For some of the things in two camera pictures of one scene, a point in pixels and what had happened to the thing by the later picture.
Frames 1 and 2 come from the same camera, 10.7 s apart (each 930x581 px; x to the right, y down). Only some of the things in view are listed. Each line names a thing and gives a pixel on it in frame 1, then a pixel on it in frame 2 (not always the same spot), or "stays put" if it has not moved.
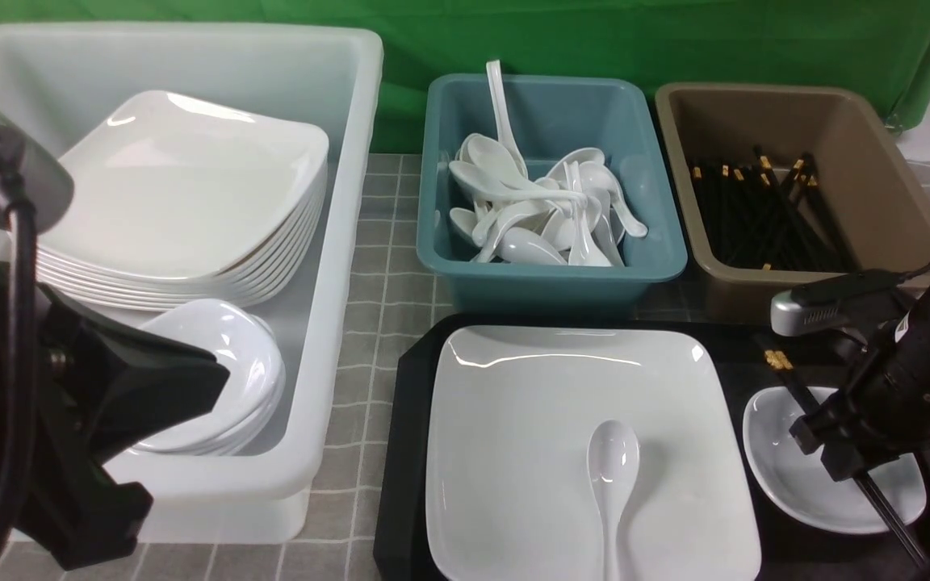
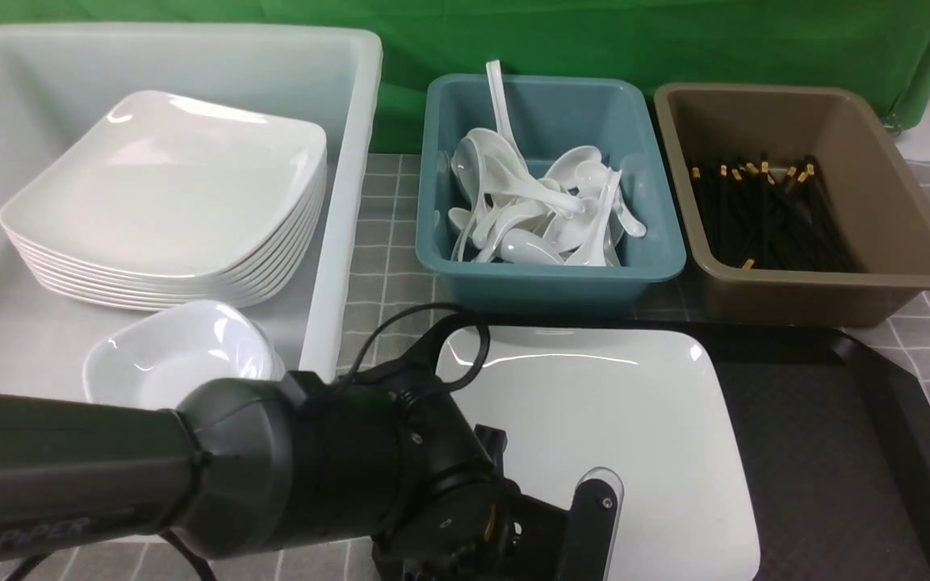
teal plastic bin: [553, 119] stays put
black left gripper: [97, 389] -> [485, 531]
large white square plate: [584, 453] stays put
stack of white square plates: [177, 201] stays put
